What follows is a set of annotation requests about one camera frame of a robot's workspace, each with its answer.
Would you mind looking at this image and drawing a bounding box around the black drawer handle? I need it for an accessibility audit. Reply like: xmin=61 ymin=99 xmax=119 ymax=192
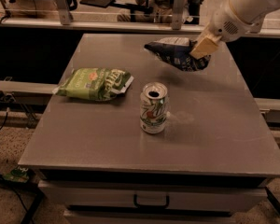
xmin=133 ymin=194 xmax=170 ymax=210

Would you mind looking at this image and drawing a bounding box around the metal rail with brackets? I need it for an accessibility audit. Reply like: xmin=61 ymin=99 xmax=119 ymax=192
xmin=0 ymin=0 xmax=280 ymax=36

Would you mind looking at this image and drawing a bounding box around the white drawer cabinet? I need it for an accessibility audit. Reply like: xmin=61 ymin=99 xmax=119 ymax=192
xmin=38 ymin=180 xmax=266 ymax=224

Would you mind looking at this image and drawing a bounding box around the blue chip bag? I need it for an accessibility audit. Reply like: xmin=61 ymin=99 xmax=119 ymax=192
xmin=144 ymin=37 xmax=211 ymax=72

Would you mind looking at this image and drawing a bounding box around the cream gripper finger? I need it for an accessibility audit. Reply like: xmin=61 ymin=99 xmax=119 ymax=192
xmin=189 ymin=31 xmax=221 ymax=59

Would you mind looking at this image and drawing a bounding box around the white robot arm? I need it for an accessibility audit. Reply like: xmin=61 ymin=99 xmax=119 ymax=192
xmin=190 ymin=0 xmax=280 ymax=59

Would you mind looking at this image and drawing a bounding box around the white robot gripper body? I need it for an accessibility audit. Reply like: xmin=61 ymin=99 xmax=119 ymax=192
xmin=205 ymin=0 xmax=261 ymax=42

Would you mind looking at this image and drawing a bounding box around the white green 7up can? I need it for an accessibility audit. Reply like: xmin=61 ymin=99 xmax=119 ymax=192
xmin=140 ymin=82 xmax=169 ymax=134

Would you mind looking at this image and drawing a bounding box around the green packet on floor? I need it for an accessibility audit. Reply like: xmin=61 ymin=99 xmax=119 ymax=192
xmin=3 ymin=166 xmax=29 ymax=183

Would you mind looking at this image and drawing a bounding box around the green chip bag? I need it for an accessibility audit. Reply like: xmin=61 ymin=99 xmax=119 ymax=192
xmin=53 ymin=68 xmax=133 ymax=102

